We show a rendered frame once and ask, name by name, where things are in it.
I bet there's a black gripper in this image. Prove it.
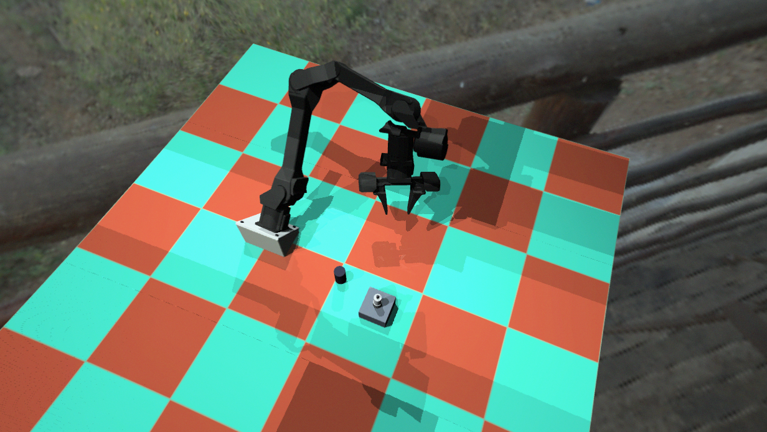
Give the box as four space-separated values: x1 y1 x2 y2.
359 154 440 215

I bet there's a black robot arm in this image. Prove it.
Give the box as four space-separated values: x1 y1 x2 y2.
255 60 448 233

